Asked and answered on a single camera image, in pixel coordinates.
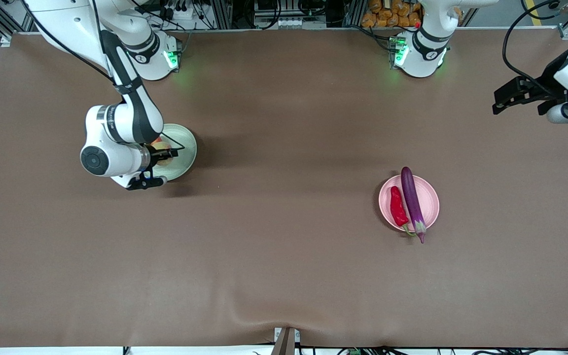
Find grey base connector box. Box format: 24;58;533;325
165;38;183;70
389;35;409;70

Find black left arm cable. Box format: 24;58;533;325
502;0;563;97

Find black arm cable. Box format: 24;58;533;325
20;0;186;153
502;0;563;97

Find yellow pink peach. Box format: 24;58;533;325
155;142;173;166

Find red chili pepper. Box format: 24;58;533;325
390;186;414;236

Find aluminium frame post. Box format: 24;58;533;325
210;0;233;30
343;0;366;28

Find purple eggplant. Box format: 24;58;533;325
401;167;427;244

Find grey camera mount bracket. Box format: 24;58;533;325
273;327;301;355

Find pink plate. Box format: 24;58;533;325
379;174;440;232

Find brown table cloth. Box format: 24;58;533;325
0;27;568;348

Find orange netted fruit bag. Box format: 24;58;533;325
361;0;423;29

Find white power strip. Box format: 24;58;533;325
277;17;326;29

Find pale green plate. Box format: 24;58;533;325
153;123;197;181

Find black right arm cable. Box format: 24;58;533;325
20;0;186;153

